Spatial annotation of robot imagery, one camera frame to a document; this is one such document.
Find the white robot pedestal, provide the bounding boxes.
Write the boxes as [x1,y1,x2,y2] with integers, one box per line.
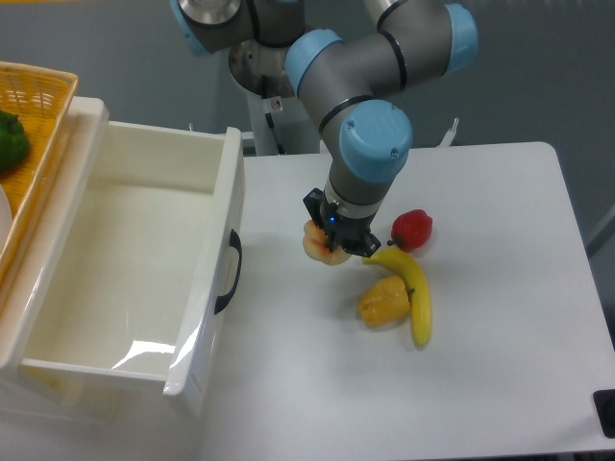
[227,38,322,157]

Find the black cable on pedestal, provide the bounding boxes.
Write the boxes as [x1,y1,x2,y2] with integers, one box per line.
[260,75,287,156]

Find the white table bracket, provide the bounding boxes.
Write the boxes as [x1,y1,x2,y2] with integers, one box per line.
[437,117,459,148]

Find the yellow wicker basket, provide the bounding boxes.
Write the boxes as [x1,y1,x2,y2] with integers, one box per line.
[1,61,79,280]

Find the yellow banana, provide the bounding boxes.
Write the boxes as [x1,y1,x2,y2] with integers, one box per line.
[362,249,431,349]

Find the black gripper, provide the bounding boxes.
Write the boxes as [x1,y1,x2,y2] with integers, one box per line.
[303,188,381,257]

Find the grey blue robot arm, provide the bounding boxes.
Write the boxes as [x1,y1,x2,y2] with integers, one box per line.
[170,1,479,256]

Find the black drawer handle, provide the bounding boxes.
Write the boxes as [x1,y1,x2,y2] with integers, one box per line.
[214,229,243,315]

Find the green bell pepper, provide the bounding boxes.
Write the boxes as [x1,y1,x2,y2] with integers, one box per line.
[0,110,30,173]

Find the red bell pepper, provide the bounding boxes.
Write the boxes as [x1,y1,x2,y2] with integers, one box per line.
[387,209,432,253]

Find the black device at table edge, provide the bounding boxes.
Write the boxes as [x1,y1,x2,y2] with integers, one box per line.
[593,389,615,439]

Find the white drawer cabinet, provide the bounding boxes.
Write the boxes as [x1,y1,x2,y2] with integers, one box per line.
[1,97,116,422]

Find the white upper drawer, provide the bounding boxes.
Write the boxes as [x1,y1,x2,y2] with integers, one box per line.
[21,122,245,416]

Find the yellow bell pepper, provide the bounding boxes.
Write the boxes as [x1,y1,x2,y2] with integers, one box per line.
[357,276,411,328]

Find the white plate in basket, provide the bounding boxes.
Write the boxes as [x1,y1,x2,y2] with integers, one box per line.
[0,186,12,250]

